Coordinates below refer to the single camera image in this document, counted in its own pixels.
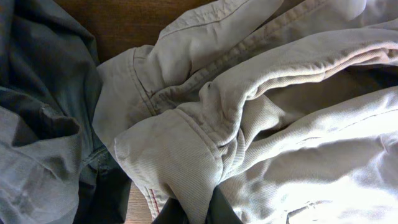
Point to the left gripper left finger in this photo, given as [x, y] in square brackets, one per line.
[172, 213]

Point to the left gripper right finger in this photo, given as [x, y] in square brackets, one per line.
[220, 211]

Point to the beige cargo shorts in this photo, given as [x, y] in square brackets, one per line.
[288, 107]

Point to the grey crumpled garment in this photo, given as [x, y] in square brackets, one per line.
[54, 168]

